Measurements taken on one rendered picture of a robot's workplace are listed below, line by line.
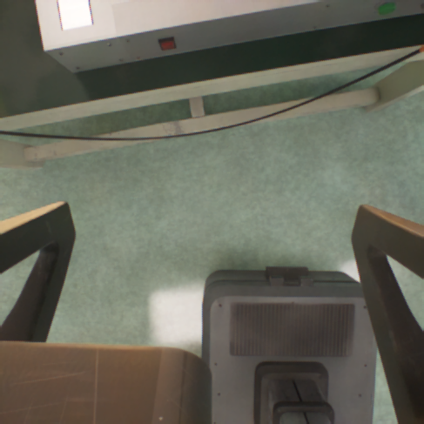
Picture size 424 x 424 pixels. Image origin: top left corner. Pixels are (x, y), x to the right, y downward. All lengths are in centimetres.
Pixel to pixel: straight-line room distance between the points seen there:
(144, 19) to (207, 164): 87
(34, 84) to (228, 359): 88
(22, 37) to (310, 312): 95
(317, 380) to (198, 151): 81
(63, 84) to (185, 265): 88
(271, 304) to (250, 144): 55
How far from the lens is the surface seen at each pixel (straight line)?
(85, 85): 63
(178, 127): 120
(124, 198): 137
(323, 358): 122
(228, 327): 115
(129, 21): 52
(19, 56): 68
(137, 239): 137
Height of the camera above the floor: 133
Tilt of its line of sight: 86 degrees down
